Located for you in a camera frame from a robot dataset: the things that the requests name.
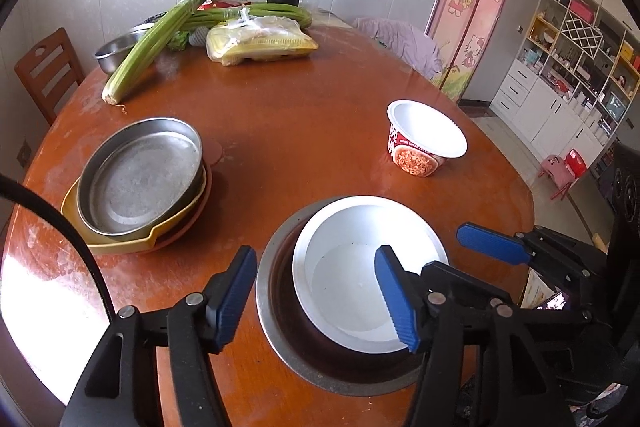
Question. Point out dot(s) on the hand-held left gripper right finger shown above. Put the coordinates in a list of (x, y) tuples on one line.
[(395, 302)]

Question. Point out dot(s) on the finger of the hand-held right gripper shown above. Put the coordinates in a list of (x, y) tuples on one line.
[(492, 242), (465, 282)]

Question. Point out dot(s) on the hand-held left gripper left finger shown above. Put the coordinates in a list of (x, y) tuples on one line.
[(235, 297)]

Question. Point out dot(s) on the steel bowl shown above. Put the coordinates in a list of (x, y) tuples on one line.
[(280, 307)]

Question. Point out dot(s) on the white bowl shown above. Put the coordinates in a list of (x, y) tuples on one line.
[(345, 277)]

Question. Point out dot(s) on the red instant noodle bowl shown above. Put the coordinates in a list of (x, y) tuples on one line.
[(415, 157)]

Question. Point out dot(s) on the yellow shell-shaped plate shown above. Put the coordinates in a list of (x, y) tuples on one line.
[(115, 244)]

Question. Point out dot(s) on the pink plate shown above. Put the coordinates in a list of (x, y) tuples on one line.
[(215, 152)]

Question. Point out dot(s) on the round steel plate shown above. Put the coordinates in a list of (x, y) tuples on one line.
[(140, 177)]

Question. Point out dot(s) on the pink stool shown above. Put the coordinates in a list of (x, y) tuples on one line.
[(555, 169)]

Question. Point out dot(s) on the red stool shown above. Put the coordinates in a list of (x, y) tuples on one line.
[(577, 162)]

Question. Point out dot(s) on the black speaker box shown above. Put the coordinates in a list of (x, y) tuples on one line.
[(625, 197)]

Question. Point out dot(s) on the white display cabinet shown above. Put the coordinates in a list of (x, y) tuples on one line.
[(565, 72)]

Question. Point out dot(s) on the purple cloth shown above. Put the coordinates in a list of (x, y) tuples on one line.
[(405, 42)]

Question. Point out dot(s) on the yellow plastic bag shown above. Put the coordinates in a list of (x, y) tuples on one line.
[(260, 47)]

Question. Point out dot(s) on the celery bunch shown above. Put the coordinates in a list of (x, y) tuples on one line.
[(145, 52)]

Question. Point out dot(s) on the foam-wrapped fruit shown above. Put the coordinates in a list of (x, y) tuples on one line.
[(198, 37)]

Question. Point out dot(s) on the steel basin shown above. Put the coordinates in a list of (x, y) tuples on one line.
[(107, 57)]

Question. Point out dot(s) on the bundle of green stalks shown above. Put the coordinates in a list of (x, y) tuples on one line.
[(280, 12)]

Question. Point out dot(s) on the wooden slatted chair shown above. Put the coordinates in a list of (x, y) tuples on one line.
[(47, 72)]

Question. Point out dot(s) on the wall power outlet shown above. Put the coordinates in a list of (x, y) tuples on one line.
[(24, 153)]

